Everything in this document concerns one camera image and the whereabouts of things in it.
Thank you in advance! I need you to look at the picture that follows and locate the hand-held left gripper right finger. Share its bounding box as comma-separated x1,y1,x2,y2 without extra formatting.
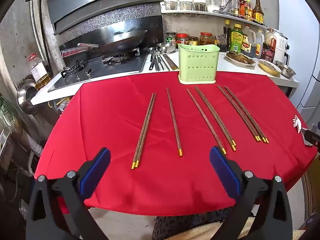
209,146,297,240

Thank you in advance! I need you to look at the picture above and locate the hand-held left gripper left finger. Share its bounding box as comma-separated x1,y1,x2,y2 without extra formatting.
25,147,112,240

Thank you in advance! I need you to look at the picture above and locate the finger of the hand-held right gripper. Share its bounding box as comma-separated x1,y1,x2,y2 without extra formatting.
304,127,320,147

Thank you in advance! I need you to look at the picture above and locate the brown gold-tipped wooden chopstick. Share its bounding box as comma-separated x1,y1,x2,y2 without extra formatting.
166,88,183,157
218,86,266,143
186,88,227,155
130,93,155,170
216,85,260,142
224,86,270,145
195,86,237,152
135,93,157,168
196,86,237,147

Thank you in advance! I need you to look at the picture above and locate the green perforated plastic utensil holder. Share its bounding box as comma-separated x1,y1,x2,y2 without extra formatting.
177,43,220,85

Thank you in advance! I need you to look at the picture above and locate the white crumpled tissue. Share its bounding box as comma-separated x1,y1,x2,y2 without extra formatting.
291,115,303,133

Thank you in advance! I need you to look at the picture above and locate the red tablecloth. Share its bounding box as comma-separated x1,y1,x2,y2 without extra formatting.
34,70,318,217

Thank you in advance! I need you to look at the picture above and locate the leopard print stool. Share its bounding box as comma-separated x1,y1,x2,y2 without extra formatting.
151,206,255,240

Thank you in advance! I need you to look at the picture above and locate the white drain pipe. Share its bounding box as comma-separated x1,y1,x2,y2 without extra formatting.
21,127,44,155

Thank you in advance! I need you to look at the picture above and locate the yellow bowl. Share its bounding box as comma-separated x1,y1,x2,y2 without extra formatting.
258,59,282,77

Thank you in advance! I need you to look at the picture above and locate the white refrigerator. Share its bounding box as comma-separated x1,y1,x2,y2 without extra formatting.
276,0,320,108

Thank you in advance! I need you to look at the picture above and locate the white kitchen appliance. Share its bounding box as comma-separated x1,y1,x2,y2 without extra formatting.
271,28,290,65

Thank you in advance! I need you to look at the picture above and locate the gas stove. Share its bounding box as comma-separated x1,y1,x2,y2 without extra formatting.
47,47,148,93

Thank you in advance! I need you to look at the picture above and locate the plate of food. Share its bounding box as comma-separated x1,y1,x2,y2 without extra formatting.
224,50,257,67

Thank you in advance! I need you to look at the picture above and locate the clear jug with yellow cap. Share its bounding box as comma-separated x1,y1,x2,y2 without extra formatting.
255,29,265,55

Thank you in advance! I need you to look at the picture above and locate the plastic cooking oil bottle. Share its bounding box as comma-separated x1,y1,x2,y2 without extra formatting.
28,53,52,90

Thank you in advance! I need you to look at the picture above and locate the bundle of dark chopsticks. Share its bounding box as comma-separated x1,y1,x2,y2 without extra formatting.
160,53,179,71

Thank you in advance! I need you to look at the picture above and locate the green plastic bottle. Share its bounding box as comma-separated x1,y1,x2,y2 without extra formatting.
230,24,243,53

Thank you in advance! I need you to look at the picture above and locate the dark spice bag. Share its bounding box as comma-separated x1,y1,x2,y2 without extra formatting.
214,35,227,52

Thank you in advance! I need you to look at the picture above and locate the steel wok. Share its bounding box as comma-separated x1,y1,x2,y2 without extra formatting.
61,29,148,58

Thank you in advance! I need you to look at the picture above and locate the dark soy sauce bottle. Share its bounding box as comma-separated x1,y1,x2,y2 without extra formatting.
223,20,232,49

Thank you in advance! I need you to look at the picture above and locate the large red-lid chili jar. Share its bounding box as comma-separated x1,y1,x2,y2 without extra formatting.
199,32,213,46

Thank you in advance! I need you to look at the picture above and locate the small steel bowl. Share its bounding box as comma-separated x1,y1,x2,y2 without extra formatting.
156,42,176,54

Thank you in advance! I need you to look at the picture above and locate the tall amber sauce bottle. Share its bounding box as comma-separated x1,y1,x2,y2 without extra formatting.
252,0,265,24

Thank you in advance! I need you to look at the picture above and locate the red-lid sauce jar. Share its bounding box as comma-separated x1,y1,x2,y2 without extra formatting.
175,33,189,46

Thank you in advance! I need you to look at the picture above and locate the yellow-cap sauce bottle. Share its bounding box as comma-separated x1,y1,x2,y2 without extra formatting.
244,0,253,20

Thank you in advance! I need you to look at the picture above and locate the glass jar with white powder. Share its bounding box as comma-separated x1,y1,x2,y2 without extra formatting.
206,0,221,12

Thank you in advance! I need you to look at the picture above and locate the dark jug with handle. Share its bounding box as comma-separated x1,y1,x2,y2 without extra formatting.
241,25,257,58

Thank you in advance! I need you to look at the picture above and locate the white wall shelf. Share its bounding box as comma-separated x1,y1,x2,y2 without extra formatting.
160,1,267,28

